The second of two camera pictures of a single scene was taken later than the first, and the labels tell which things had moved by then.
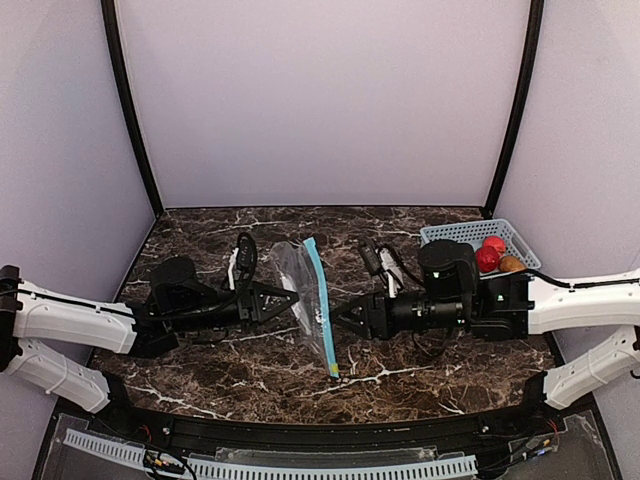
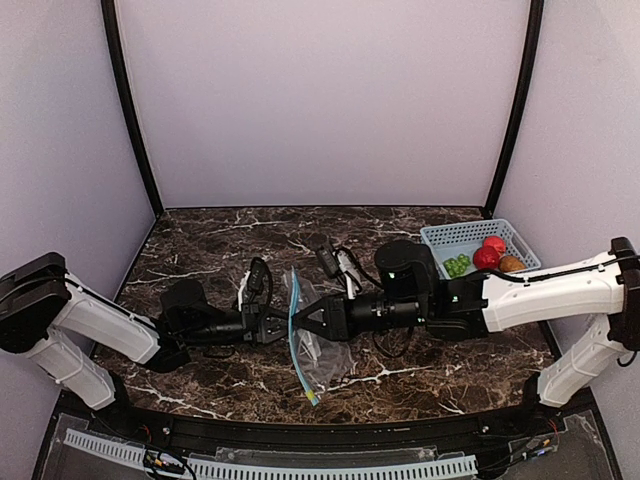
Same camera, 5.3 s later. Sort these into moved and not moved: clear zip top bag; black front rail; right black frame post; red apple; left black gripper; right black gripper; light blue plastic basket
Moved: clear zip top bag; right black gripper; left black gripper
Not moved: light blue plastic basket; red apple; black front rail; right black frame post
